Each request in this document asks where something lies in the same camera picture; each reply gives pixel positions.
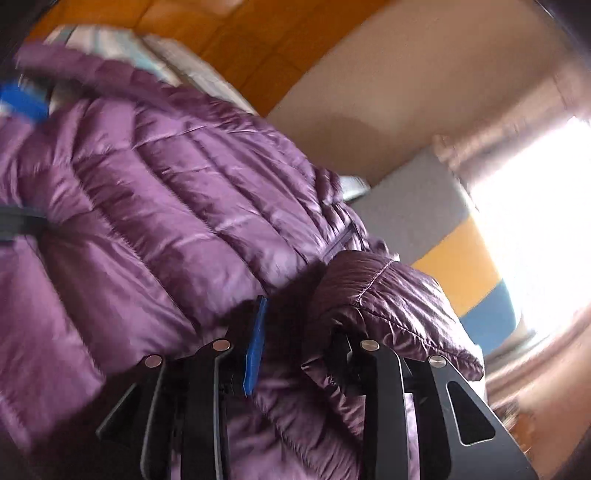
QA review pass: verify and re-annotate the orange wooden wardrobe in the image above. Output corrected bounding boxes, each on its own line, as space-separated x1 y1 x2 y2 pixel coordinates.
30 0 386 115

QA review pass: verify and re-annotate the grey yellow blue headboard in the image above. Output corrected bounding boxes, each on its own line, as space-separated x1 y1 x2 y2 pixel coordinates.
346 150 534 358

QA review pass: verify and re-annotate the striped bed cover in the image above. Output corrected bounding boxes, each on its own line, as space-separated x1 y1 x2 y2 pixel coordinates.
15 24 256 115

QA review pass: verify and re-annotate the pink patterned curtain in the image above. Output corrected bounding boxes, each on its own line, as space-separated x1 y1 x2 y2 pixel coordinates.
432 57 590 190

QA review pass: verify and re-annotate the purple quilted down jacket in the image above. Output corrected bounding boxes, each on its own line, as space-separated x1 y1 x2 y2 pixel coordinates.
1 43 485 479

